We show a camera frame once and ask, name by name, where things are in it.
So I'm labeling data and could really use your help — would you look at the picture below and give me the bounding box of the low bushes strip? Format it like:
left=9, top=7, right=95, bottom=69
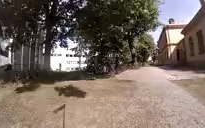
left=0, top=63, right=148, bottom=83

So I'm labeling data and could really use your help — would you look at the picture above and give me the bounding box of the beige building with dark windows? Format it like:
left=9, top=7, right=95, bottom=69
left=181, top=0, right=205, bottom=67

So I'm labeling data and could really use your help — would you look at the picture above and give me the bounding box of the robot's own part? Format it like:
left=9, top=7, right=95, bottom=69
left=61, top=103, right=67, bottom=128

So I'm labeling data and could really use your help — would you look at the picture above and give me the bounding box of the tan gravel path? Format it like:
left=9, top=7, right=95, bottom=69
left=0, top=65, right=205, bottom=128

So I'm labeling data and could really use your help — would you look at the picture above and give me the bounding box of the white building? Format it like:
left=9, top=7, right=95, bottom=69
left=49, top=43, right=88, bottom=72

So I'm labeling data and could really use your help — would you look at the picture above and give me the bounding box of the row of trees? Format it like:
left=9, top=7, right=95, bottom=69
left=0, top=0, right=164, bottom=76

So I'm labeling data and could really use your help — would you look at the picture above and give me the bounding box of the yellow building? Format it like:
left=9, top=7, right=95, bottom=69
left=156, top=18, right=188, bottom=66

